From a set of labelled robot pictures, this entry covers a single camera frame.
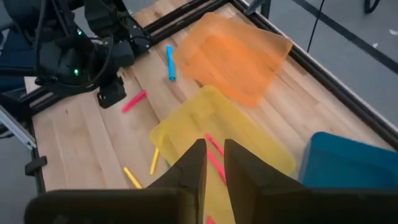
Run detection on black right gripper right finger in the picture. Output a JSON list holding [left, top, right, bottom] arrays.
[[223, 138, 398, 224]]

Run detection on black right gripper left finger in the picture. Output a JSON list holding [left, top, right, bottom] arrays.
[[24, 138, 208, 224]]

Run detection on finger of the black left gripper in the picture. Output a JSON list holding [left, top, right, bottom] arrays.
[[96, 78, 114, 110], [111, 76, 128, 107]]

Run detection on yellow highlighter marker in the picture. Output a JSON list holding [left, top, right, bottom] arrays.
[[149, 147, 160, 175], [123, 166, 144, 190]]

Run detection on blue highlighter marker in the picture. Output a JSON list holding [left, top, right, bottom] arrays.
[[165, 45, 177, 82]]

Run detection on yellow translucent plastic bin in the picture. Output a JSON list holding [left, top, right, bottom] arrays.
[[149, 85, 296, 224]]

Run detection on blue plastic bin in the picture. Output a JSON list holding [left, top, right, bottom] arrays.
[[298, 131, 398, 190]]

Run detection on orange translucent plastic bin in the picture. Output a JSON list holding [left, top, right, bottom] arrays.
[[172, 11, 294, 108]]

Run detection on black aluminium table frame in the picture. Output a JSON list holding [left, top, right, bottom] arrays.
[[0, 0, 398, 194]]

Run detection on black upright post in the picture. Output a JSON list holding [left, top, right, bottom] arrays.
[[243, 0, 272, 20]]

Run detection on black long floor cable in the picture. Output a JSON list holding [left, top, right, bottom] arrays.
[[307, 0, 326, 53]]

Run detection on black coiled floor cable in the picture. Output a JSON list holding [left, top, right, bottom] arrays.
[[363, 0, 382, 14]]

